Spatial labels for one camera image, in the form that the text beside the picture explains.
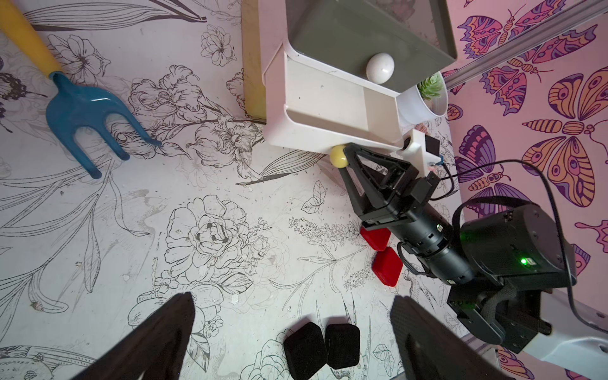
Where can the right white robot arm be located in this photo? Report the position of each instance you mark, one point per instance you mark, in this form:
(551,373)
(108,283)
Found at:
(511,274)

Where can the black brooch box left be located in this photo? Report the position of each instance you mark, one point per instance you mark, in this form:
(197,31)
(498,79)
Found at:
(305,352)

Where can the white pot with succulent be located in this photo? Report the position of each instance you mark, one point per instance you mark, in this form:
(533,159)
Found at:
(425,101)

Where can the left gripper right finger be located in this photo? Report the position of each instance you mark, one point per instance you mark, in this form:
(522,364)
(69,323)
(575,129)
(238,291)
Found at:
(429,350)

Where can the red brooch box rear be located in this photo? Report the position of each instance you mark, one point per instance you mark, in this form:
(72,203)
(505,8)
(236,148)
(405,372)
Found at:
(377,239)

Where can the black brooch box right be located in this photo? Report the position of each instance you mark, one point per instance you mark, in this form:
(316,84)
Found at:
(342,345)

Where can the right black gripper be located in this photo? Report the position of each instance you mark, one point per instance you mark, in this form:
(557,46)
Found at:
(384,194)

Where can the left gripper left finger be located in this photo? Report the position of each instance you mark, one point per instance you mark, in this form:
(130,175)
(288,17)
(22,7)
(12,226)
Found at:
(154,350)

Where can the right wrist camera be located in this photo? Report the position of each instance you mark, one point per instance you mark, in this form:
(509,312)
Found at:
(422,151)

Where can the black brooch box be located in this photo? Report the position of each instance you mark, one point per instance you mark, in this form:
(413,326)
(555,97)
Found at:
(305,352)
(342,345)

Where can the three-tier drawer cabinet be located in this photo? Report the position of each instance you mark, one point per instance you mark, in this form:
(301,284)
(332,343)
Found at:
(325,73)

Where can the red brooch box middle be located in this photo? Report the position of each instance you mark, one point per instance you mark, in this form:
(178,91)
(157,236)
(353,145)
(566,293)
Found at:
(387,266)

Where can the red brooch box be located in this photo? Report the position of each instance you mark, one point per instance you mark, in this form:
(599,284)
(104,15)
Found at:
(387,266)
(377,239)

